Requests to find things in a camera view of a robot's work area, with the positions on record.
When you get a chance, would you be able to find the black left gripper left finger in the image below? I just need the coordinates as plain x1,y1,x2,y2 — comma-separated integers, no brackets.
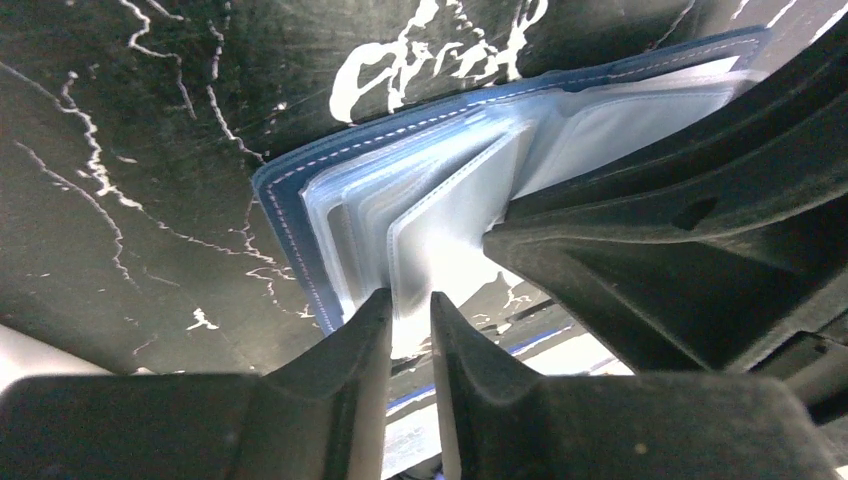
1,288,392,479

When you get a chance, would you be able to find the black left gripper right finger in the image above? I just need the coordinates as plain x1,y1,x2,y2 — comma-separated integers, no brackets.
430,292,837,479

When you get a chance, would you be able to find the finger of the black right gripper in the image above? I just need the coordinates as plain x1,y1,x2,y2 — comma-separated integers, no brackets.
483,29,847,372

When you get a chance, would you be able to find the blue leather card holder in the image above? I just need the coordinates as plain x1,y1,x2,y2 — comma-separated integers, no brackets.
253,26,771,337

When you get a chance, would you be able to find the aluminium frame rail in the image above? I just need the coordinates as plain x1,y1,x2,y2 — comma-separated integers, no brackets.
382,273,631,479

